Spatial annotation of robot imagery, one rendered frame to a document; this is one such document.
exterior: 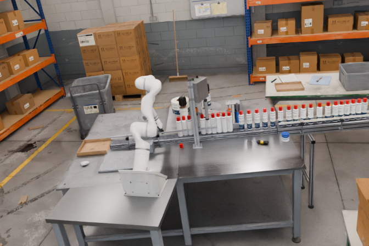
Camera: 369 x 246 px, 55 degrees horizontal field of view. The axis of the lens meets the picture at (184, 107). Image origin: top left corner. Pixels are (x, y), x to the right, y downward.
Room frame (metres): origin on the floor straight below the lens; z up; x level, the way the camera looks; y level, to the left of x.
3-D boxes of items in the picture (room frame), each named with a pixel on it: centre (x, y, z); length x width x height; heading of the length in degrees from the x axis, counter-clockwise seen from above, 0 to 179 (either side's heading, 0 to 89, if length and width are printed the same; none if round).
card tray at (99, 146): (3.18, 0.95, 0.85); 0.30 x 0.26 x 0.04; 86
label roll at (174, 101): (3.69, 0.04, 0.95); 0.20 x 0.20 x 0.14
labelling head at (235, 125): (3.17, -0.47, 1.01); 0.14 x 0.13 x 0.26; 86
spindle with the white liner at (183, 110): (3.39, 0.01, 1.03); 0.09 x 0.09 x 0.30
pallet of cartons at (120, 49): (6.91, 1.19, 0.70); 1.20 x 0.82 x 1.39; 80
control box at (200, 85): (3.02, -0.14, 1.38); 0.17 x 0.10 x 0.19; 141
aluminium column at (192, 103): (2.96, -0.08, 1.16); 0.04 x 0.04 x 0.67; 86
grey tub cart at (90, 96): (5.38, 1.45, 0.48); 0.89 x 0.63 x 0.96; 3
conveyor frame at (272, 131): (3.11, -0.04, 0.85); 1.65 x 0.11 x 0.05; 86
